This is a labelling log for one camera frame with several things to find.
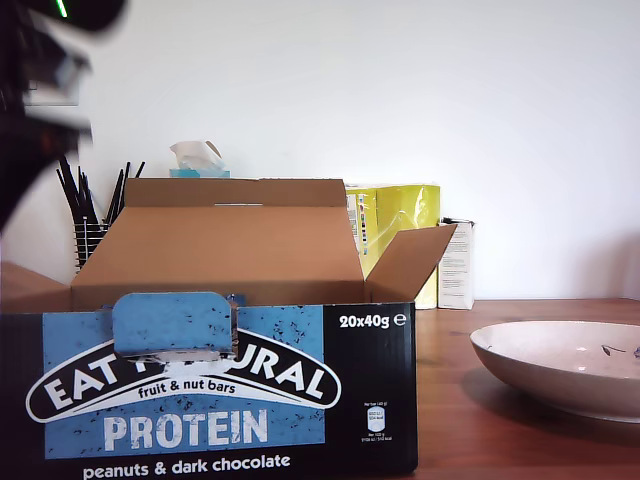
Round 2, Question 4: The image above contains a light blue cloud tissue box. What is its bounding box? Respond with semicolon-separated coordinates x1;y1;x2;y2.
168;139;232;180

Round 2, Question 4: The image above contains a yellow plastic wrapped pack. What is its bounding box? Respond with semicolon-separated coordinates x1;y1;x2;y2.
343;183;442;311

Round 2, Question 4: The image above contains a blue black snackbar carton box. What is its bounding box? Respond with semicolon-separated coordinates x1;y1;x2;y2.
0;177;459;480

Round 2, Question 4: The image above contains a white printed carton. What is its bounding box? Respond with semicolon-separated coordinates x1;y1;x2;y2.
437;217;476;310

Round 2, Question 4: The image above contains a white plate blue flower print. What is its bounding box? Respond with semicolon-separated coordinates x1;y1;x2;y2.
469;320;640;424

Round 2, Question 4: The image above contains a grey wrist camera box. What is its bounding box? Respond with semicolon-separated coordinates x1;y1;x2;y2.
52;47;96;99

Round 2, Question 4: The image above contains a metal wire utensil holder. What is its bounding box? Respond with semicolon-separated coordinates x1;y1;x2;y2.
73;221;119;276

